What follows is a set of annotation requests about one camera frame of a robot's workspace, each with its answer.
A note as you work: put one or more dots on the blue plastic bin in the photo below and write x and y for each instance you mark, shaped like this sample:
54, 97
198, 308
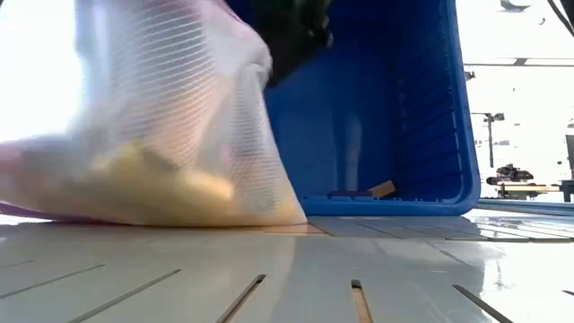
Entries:
417, 112

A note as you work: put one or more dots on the purple wooden block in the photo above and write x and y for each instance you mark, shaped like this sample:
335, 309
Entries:
350, 194

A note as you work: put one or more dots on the natural wooden block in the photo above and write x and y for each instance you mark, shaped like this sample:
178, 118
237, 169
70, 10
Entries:
382, 188

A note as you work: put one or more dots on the long grey slotted divider board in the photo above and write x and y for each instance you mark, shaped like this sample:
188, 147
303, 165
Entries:
224, 278

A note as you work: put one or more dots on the black background robot arm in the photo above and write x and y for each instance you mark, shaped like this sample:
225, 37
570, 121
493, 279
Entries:
511, 172

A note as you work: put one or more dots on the background wooden table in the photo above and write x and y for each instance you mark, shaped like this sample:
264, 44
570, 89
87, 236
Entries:
529, 188

